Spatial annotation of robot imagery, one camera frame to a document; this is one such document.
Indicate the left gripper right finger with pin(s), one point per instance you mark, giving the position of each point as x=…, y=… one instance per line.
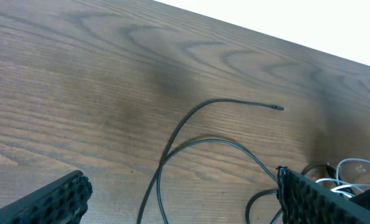
x=305, y=201

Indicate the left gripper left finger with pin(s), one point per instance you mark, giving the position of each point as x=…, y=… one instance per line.
x=64, y=200

